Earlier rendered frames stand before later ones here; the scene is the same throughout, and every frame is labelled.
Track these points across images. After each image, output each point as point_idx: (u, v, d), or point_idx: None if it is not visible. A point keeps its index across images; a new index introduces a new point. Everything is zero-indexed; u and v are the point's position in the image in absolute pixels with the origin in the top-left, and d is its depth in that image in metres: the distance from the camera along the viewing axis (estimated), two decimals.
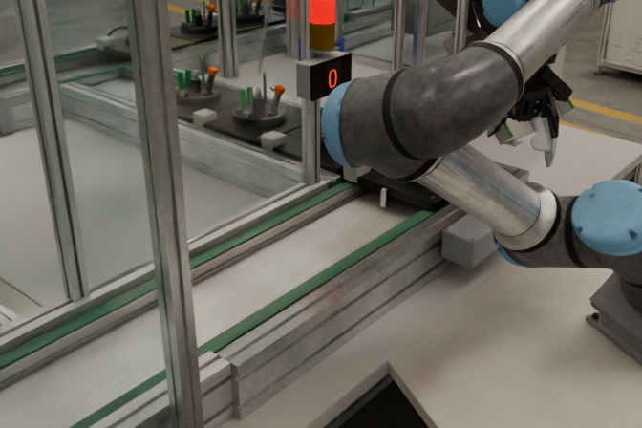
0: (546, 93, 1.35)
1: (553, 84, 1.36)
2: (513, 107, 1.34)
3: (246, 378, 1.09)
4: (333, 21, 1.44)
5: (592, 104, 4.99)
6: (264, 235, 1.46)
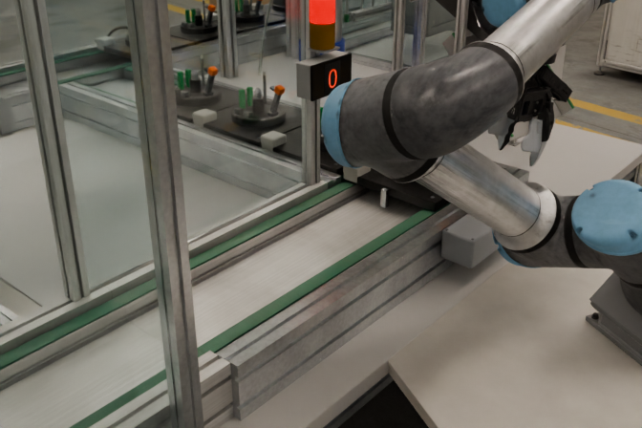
0: (546, 93, 1.35)
1: (553, 84, 1.36)
2: (513, 107, 1.34)
3: (246, 378, 1.09)
4: (333, 21, 1.44)
5: (592, 104, 4.99)
6: (264, 235, 1.46)
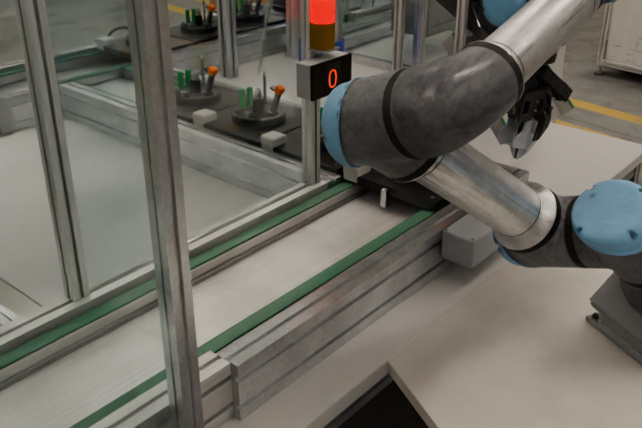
0: (546, 93, 1.35)
1: (553, 84, 1.36)
2: (513, 107, 1.34)
3: (246, 378, 1.09)
4: (333, 21, 1.44)
5: (592, 104, 4.99)
6: (264, 235, 1.46)
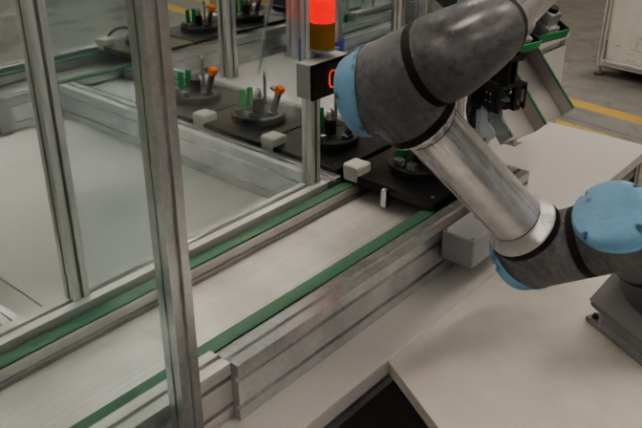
0: None
1: None
2: (517, 99, 1.44)
3: (246, 378, 1.09)
4: (333, 21, 1.44)
5: (592, 104, 4.99)
6: (264, 235, 1.46)
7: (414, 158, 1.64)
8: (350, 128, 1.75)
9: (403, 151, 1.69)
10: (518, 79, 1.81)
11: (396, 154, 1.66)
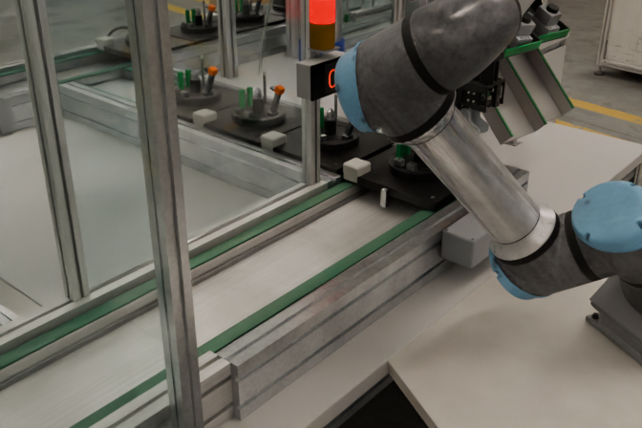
0: None
1: None
2: (498, 96, 1.49)
3: (246, 378, 1.09)
4: (333, 21, 1.44)
5: (592, 104, 4.99)
6: (264, 235, 1.46)
7: (414, 158, 1.64)
8: (350, 128, 1.75)
9: (403, 151, 1.69)
10: (518, 79, 1.81)
11: (396, 154, 1.66)
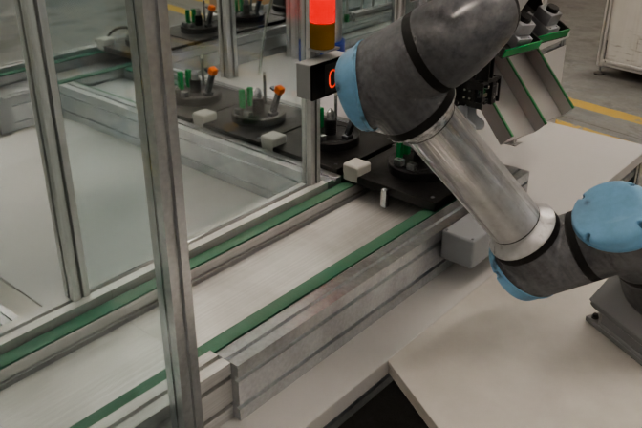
0: None
1: None
2: (493, 93, 1.50)
3: (246, 378, 1.09)
4: (333, 21, 1.44)
5: (592, 104, 4.99)
6: (264, 235, 1.46)
7: (414, 158, 1.64)
8: (350, 128, 1.75)
9: (403, 151, 1.69)
10: (518, 79, 1.81)
11: (396, 154, 1.66)
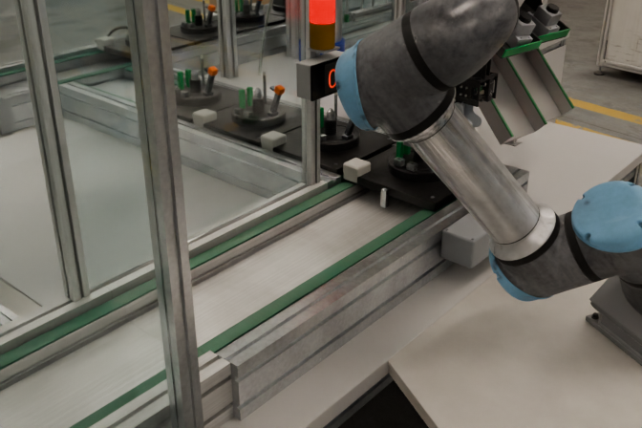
0: None
1: None
2: (490, 91, 1.50)
3: (246, 378, 1.09)
4: (333, 21, 1.44)
5: (592, 104, 4.99)
6: (264, 235, 1.46)
7: (414, 158, 1.64)
8: (350, 128, 1.75)
9: (403, 151, 1.69)
10: (518, 79, 1.81)
11: (396, 154, 1.66)
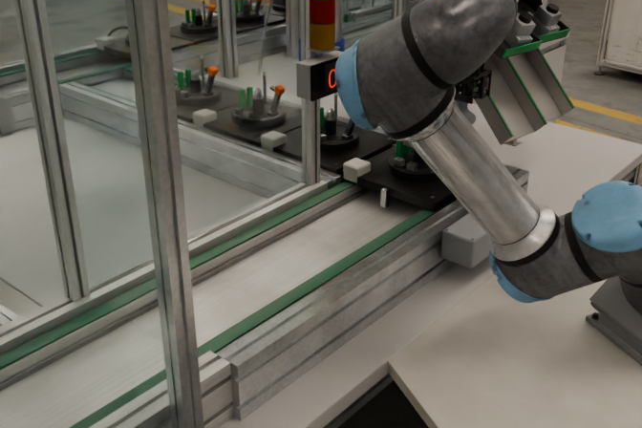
0: None
1: None
2: (484, 87, 1.51)
3: (246, 378, 1.09)
4: (333, 21, 1.44)
5: (592, 104, 4.99)
6: (264, 235, 1.46)
7: (414, 158, 1.64)
8: (350, 128, 1.75)
9: (403, 151, 1.69)
10: (518, 79, 1.81)
11: (396, 154, 1.66)
